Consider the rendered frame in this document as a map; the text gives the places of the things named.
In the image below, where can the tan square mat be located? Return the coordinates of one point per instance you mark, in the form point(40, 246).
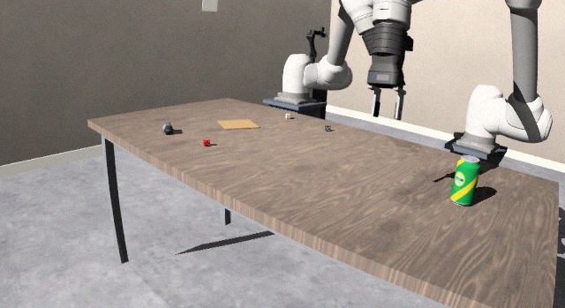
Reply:
point(238, 124)

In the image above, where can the green drink can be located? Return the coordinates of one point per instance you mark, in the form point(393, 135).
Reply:
point(465, 181)

